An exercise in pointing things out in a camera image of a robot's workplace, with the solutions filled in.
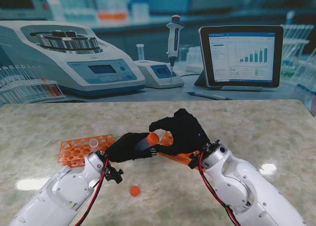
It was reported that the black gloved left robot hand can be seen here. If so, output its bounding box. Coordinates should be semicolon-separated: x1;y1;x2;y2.
105;132;158;162

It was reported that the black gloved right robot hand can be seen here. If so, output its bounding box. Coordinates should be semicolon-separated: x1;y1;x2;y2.
149;109;210;156

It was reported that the orange test tube rack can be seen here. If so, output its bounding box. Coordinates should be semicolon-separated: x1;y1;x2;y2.
158;131;205;171
58;134;116;168

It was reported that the printed laboratory backdrop banner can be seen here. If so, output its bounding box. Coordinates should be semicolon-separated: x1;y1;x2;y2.
0;0;316;117

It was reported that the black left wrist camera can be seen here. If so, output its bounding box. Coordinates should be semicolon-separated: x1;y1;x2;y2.
106;165;124;184

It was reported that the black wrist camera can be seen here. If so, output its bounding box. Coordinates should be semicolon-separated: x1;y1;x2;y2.
188;153;205;170
106;165;124;184

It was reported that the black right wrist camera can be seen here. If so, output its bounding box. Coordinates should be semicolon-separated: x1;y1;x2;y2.
188;153;205;170

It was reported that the red black left arm cable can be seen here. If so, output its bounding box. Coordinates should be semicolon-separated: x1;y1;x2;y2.
75;156;111;226

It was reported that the red black arm cable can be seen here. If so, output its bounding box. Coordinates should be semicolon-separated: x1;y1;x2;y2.
198;151;241;226
75;156;111;226

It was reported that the red black right arm cable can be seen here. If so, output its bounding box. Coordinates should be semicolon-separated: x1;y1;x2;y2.
198;151;241;226

